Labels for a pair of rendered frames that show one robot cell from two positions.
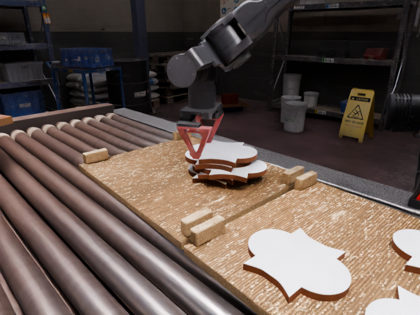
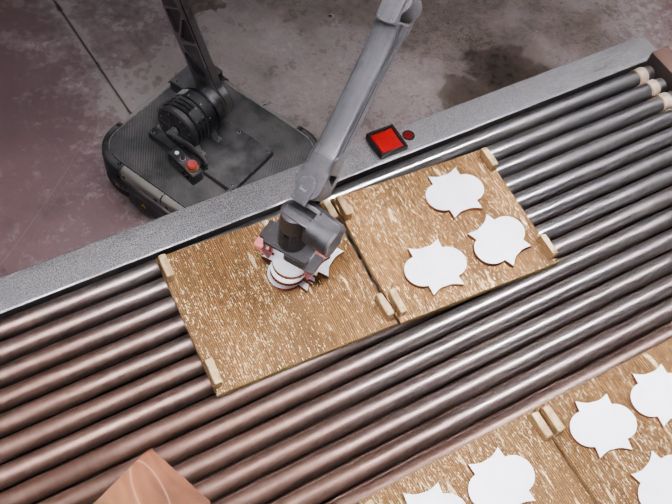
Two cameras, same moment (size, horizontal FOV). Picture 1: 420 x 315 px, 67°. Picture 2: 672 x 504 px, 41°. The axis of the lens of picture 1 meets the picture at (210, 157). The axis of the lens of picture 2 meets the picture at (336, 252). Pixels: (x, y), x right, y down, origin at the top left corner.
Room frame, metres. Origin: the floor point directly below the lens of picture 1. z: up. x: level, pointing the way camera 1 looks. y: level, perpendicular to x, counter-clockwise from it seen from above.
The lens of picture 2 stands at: (0.43, 0.99, 2.62)
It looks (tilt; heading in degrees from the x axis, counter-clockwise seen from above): 57 degrees down; 277
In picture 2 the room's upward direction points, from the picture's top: 10 degrees clockwise
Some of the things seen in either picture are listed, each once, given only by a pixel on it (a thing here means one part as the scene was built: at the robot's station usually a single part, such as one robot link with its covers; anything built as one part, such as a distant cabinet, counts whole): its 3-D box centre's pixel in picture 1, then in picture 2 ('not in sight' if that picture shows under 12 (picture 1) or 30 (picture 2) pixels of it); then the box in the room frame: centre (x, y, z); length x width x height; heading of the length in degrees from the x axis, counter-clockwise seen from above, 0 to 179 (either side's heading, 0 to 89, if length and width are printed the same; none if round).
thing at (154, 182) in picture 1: (187, 173); (275, 292); (0.67, 0.05, 0.93); 0.41 x 0.35 x 0.02; 42
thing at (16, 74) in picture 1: (20, 70); not in sight; (4.35, 2.54, 0.76); 0.50 x 0.36 x 0.24; 145
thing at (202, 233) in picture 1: (208, 230); (397, 302); (0.41, 0.00, 0.95); 0.06 x 0.02 x 0.03; 131
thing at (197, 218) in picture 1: (197, 221); (384, 306); (0.43, 0.02, 0.95); 0.06 x 0.02 x 0.03; 132
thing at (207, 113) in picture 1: (202, 97); (292, 235); (0.65, 0.02, 1.11); 0.10 x 0.07 x 0.07; 166
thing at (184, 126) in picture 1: (197, 135); (304, 262); (0.62, 0.03, 1.04); 0.07 x 0.07 x 0.09; 76
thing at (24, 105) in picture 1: (20, 103); not in sight; (4.32, 2.62, 0.32); 0.50 x 0.41 x 0.37; 135
